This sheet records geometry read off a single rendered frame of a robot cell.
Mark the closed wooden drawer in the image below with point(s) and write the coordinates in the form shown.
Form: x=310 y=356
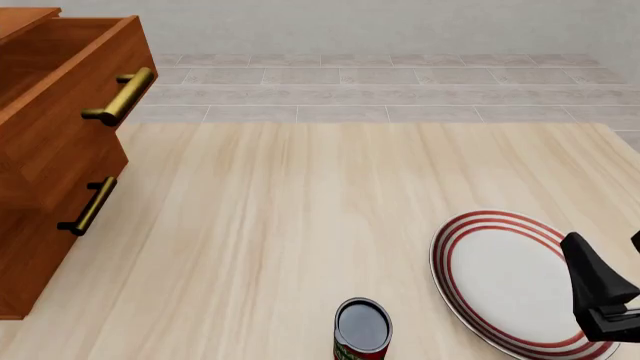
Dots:
x=42 y=258

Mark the open wooden drawer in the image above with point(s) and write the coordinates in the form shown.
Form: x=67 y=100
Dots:
x=55 y=123

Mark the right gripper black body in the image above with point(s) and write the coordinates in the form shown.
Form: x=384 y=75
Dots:
x=612 y=324

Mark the wooden cabinet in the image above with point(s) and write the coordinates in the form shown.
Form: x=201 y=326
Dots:
x=20 y=22

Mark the red printed tin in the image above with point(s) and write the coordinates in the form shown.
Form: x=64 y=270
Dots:
x=362 y=326

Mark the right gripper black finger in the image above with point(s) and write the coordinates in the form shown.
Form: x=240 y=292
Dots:
x=636 y=243
x=595 y=277

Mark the white plate with red rings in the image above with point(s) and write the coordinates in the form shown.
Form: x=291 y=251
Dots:
x=505 y=277

